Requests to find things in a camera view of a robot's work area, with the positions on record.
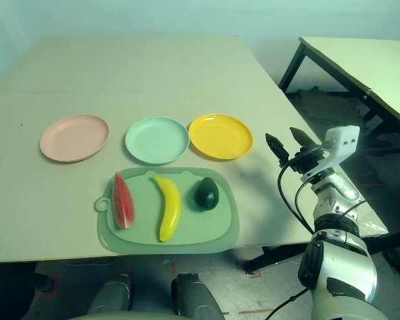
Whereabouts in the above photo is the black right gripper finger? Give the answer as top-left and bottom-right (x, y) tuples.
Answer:
(265, 133), (290, 167)
(289, 126), (316, 149)

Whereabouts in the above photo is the black wheeled stand base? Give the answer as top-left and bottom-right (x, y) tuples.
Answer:
(0, 263), (57, 320)

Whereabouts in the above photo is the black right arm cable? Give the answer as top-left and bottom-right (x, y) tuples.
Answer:
(238, 163), (317, 320)

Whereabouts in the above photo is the mint green plastic plate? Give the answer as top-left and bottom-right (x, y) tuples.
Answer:
(125, 116), (191, 166)

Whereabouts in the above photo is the pink plastic plate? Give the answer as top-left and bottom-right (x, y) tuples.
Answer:
(39, 114), (110, 163)

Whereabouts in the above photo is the black main table leg frame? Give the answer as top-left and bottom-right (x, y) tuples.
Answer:
(245, 213), (400, 284)

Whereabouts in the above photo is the dark green toy avocado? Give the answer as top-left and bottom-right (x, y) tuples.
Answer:
(195, 177), (220, 211)

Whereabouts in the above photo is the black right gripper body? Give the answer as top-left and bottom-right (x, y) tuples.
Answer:
(285, 145), (341, 183)

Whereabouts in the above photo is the yellow plastic plate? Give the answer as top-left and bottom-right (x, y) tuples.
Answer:
(188, 113), (254, 161)

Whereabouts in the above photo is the red watermelon slice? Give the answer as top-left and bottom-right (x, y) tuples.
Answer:
(111, 171), (137, 231)

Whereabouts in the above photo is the clear plastic bag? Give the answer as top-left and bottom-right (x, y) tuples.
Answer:
(353, 199), (389, 237)

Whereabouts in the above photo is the grey robot right leg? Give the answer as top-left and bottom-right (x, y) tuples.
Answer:
(171, 272), (223, 320)

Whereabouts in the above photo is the yellow toy banana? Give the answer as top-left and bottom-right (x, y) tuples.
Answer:
(152, 175), (182, 243)

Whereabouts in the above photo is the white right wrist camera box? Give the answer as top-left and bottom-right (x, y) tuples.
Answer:
(323, 125), (360, 164)

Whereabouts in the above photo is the side table with black frame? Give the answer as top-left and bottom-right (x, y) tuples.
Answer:
(278, 35), (400, 157)

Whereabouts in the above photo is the grey robot torso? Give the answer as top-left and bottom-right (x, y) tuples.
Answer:
(66, 309), (177, 320)

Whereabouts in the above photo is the green silicone cutting board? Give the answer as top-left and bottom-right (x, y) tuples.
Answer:
(93, 167), (240, 256)

